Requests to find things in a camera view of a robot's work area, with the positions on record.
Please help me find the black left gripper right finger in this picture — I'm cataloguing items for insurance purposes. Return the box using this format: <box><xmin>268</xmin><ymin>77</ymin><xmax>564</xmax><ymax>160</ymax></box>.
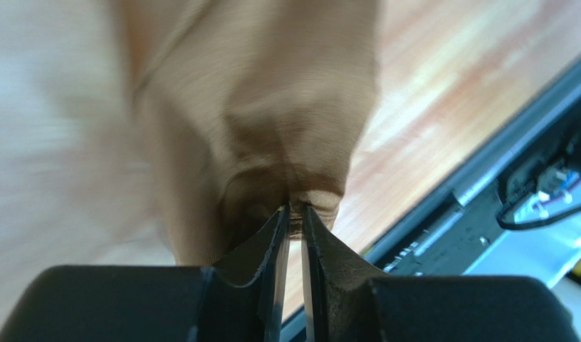
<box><xmin>301</xmin><ymin>205</ymin><xmax>388</xmax><ymax>341</ymax></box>

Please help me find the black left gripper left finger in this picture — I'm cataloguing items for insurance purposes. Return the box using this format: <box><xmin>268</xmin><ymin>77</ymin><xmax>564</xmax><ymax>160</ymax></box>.
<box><xmin>200</xmin><ymin>206</ymin><xmax>290</xmax><ymax>341</ymax></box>

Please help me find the brown cloth napkin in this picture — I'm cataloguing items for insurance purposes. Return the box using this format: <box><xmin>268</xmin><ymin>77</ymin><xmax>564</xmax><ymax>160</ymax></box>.
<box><xmin>110</xmin><ymin>1</ymin><xmax>380</xmax><ymax>266</ymax></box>

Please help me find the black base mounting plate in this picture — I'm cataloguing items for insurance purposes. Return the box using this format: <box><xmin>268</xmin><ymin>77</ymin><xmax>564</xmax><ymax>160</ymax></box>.
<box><xmin>281</xmin><ymin>60</ymin><xmax>581</xmax><ymax>341</ymax></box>

